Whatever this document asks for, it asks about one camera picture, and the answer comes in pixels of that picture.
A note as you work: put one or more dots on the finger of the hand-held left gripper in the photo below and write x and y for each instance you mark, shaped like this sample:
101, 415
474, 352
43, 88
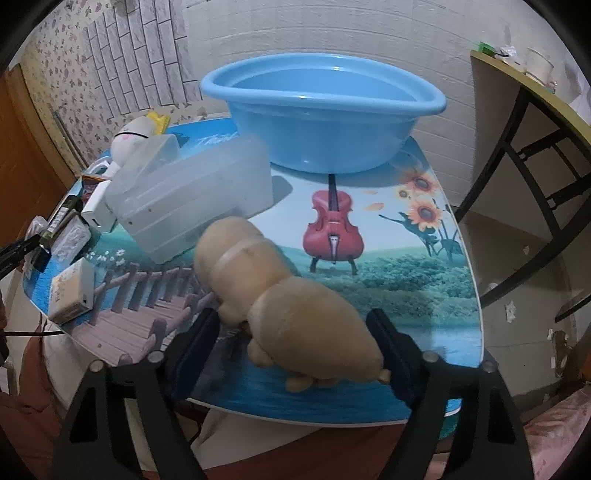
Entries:
18, 256

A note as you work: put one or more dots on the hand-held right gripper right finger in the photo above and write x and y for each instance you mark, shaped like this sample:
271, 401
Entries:
397, 369

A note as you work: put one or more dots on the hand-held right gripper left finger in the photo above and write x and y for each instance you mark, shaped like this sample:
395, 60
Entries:
194, 360

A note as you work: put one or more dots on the dark green packet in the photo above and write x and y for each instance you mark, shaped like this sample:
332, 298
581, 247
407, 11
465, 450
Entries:
57, 221

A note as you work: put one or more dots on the white rectangular box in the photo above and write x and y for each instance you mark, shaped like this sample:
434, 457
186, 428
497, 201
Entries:
69, 288

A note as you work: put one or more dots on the white charger block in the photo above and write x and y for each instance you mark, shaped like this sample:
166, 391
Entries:
97, 212

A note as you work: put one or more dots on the grey orange snack packet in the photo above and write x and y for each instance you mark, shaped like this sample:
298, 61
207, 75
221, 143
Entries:
92, 187

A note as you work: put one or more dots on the tan plush dog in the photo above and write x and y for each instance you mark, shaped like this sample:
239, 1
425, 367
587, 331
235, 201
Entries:
300, 323

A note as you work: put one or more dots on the white plastic hook holder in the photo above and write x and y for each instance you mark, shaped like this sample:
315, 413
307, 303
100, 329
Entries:
99, 168

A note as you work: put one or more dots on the white and yellow plush toy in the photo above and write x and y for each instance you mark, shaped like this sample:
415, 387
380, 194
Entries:
131, 143

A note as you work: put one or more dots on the large clear plastic container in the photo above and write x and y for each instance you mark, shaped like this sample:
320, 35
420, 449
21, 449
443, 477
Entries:
194, 198

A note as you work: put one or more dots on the blue plastic basin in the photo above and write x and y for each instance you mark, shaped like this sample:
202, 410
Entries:
323, 134

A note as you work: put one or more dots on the clear plastic bag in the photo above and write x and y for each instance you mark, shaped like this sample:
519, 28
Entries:
69, 242

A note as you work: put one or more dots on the wooden door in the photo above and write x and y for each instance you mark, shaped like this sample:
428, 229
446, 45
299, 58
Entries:
23, 152

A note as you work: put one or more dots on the pink cloth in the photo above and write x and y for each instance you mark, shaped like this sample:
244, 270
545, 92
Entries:
563, 429

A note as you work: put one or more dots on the yellow-topped side table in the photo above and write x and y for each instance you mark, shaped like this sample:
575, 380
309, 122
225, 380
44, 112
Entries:
561, 110

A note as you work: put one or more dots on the white plastic bag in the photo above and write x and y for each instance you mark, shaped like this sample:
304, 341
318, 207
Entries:
510, 57

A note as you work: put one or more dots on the small green box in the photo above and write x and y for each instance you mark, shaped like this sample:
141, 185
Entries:
485, 46

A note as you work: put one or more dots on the white cup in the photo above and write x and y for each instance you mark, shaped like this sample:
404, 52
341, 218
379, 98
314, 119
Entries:
540, 64

